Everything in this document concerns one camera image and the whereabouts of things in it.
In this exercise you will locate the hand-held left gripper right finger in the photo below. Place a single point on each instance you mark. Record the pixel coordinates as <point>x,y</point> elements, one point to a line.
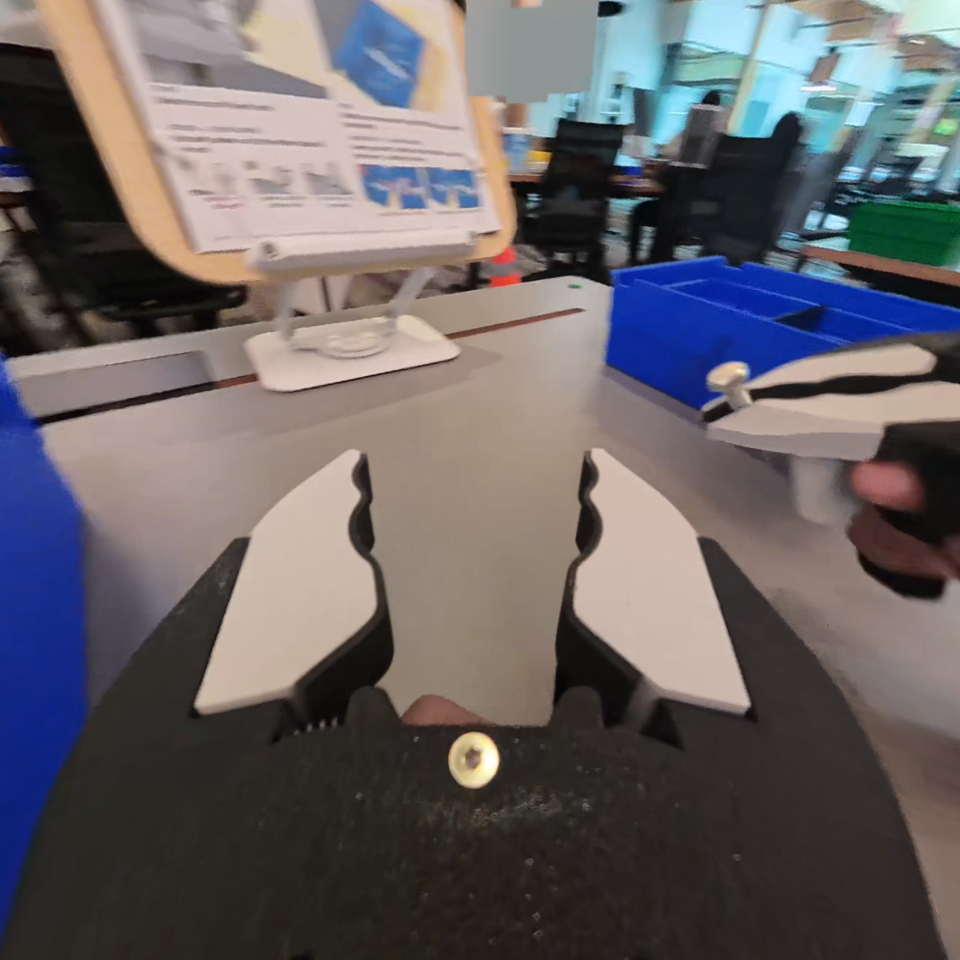
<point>660,600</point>

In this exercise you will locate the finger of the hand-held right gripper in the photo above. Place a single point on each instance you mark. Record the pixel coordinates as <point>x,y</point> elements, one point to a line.
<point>810,428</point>
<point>855,368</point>

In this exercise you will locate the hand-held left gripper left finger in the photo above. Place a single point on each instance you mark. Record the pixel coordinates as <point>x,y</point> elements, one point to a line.
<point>293,600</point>

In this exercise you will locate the silver bolt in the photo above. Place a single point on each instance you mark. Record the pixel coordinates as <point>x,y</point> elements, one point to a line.
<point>728,375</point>

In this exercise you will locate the blue divided storage bin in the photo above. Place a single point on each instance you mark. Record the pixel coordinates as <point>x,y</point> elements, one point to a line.
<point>675,338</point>

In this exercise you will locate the person's right hand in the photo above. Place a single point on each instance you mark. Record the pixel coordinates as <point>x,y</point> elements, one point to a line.
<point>893,488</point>

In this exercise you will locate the person's left hand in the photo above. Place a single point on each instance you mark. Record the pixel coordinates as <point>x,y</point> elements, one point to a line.
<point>438,711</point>

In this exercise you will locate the brown wooden table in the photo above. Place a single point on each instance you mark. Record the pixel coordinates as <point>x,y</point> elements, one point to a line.
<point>900,275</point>

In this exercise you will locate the green storage bin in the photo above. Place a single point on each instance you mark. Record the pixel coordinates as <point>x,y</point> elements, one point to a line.
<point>900,233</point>

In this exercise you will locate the black office chair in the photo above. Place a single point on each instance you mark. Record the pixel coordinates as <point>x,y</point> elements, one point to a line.
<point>578,188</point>
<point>750,188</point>
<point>60,270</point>

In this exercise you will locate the white document stand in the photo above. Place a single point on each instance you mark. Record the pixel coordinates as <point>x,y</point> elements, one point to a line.
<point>360,360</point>

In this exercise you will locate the dark flat tablet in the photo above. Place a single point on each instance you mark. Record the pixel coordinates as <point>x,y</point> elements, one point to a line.
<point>105,387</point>

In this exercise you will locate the orange striped traffic cone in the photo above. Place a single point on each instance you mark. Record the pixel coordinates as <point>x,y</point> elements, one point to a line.
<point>506,270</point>

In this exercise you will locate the white instruction board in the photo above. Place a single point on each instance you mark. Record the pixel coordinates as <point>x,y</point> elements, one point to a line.
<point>270,120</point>

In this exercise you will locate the instruction sheet on stand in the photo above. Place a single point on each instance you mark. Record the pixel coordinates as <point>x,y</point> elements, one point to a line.
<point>90,135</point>

